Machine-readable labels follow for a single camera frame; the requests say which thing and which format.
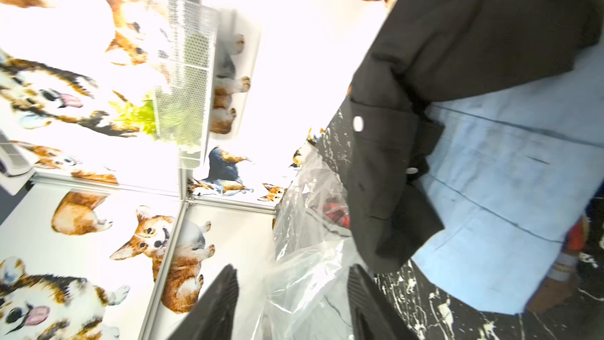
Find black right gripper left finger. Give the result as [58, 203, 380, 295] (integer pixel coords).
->
[168, 264, 239, 340]

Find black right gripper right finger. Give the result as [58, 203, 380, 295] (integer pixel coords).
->
[347, 264, 417, 340]

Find clear plastic vacuum bag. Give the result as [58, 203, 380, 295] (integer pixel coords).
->
[252, 150, 364, 339]

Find red plaid shirt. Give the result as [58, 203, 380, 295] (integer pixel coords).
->
[525, 214, 590, 313]

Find light blue shirt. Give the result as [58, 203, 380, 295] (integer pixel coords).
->
[413, 45, 603, 315]

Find black shirt white buttons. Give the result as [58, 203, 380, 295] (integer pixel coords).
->
[344, 0, 603, 273]

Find red garment in bag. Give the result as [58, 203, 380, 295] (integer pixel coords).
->
[310, 201, 350, 229]

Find fern and white flower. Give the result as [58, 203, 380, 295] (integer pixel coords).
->
[109, 92, 203, 147]

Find white wire wall basket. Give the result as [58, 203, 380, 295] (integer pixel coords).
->
[153, 0, 220, 170]

